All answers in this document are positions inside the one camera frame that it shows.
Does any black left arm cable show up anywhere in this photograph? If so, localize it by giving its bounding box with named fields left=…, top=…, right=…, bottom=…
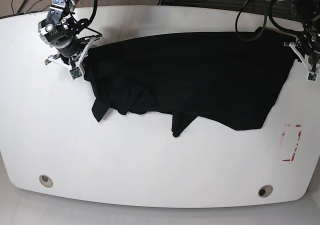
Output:
left=235, top=0, right=305, bottom=42

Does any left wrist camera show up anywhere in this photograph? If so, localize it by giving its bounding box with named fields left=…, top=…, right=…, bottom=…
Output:
left=307, top=71, right=319, bottom=82

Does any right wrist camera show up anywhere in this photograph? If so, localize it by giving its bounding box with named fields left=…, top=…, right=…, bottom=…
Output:
left=68, top=67, right=83, bottom=81

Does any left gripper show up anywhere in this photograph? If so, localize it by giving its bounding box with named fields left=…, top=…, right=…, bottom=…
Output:
left=283, top=41, right=320, bottom=74

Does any red tape rectangle marking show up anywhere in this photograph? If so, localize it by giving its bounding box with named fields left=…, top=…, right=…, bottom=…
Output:
left=279, top=124, right=302, bottom=162

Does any right table cable grommet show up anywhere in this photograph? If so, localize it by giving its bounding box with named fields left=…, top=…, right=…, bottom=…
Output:
left=258, top=184, right=273, bottom=198

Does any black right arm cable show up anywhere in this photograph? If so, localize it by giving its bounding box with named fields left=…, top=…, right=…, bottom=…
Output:
left=56, top=0, right=103, bottom=37

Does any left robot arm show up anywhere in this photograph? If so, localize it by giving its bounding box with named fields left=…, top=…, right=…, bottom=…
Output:
left=268, top=0, right=320, bottom=81

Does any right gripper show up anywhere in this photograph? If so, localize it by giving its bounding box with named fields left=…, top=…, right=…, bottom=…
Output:
left=44, top=36, right=102, bottom=70

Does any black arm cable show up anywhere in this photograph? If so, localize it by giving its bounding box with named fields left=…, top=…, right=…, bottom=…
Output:
left=235, top=0, right=305, bottom=42
left=56, top=0, right=103, bottom=37

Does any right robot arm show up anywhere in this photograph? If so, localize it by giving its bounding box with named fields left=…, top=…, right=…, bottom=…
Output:
left=38, top=0, right=102, bottom=79

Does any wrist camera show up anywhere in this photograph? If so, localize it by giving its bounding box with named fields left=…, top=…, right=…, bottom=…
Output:
left=68, top=67, right=83, bottom=81
left=307, top=71, right=319, bottom=82

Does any table cable grommet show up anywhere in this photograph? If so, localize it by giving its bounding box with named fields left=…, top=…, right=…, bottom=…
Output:
left=39, top=175, right=53, bottom=188
left=258, top=184, right=273, bottom=198

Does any left table cable grommet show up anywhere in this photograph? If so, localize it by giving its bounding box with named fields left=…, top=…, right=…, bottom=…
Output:
left=39, top=175, right=53, bottom=188

